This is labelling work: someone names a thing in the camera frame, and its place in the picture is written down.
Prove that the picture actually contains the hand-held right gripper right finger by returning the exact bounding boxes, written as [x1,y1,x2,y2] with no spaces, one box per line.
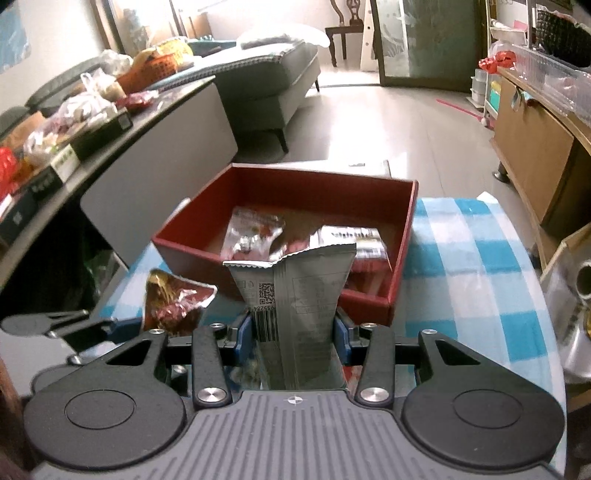
[335,311,491,410]

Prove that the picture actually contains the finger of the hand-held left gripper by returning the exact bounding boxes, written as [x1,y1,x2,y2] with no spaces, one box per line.
[0,309,90,337]
[46,316,142,366]

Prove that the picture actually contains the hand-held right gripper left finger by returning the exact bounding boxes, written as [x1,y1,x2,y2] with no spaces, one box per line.
[99,313,254,410]

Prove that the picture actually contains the silver-backed snack packet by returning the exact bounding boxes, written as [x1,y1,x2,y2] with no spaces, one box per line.
[222,243,358,391]

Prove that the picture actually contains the gold and red foil packet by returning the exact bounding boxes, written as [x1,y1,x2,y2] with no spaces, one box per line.
[142,268,219,337]

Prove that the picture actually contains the red cardboard box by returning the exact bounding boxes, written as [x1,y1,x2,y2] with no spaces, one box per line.
[151,162,420,326]

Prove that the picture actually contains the green plastic bag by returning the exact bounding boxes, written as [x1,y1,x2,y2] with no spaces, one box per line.
[83,249,112,315]

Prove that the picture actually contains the clear snack packet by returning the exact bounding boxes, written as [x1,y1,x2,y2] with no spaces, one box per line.
[221,206,287,262]

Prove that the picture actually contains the black box white label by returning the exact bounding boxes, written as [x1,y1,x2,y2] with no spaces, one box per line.
[28,148,78,200]
[0,185,36,246]
[69,111,134,161]

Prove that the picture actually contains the blue checked tablecloth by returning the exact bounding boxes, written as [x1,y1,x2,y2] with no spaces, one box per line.
[99,196,566,462]

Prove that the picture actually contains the red plastic bag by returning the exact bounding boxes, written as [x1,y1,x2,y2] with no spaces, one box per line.
[0,147,22,195]

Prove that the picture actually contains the dark coffee table grey panels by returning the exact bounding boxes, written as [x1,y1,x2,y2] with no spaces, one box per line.
[0,76,238,296]

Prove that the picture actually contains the red foil bag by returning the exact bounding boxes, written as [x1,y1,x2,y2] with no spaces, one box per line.
[117,90,161,114]

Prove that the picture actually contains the white plastic bag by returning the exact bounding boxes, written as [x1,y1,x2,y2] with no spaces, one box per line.
[55,73,119,124]

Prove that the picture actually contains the dark green sofa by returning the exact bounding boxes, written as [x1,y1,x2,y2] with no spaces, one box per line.
[0,55,108,136]

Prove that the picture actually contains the grey sofa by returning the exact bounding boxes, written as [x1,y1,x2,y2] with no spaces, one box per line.
[185,25,331,154]

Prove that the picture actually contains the pink stick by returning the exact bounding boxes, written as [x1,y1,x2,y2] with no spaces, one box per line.
[436,98,491,125]

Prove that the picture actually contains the orange basket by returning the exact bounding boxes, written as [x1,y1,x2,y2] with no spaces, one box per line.
[115,39,195,96]

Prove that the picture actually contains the wooden cabinet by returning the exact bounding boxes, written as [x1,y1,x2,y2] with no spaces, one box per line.
[489,65,591,241]

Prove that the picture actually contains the plastic drawer unit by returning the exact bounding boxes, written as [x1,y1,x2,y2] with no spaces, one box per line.
[468,69,502,114]

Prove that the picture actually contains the white perforated board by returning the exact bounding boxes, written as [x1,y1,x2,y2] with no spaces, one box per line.
[358,0,385,73]

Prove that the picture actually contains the dark wooden chair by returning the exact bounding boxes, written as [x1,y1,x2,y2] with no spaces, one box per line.
[324,0,371,68]

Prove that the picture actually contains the white cushion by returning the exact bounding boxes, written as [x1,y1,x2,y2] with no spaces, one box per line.
[235,23,332,50]

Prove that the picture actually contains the glass door panel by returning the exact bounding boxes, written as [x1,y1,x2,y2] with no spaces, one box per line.
[369,0,489,94]

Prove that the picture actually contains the clear plastic tray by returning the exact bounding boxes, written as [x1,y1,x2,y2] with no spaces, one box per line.
[508,44,591,112]

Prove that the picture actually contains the dark wicker basket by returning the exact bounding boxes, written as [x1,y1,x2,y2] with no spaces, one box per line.
[533,7,591,71]

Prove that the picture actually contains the wall poster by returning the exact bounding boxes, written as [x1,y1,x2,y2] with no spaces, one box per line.
[0,0,33,75]

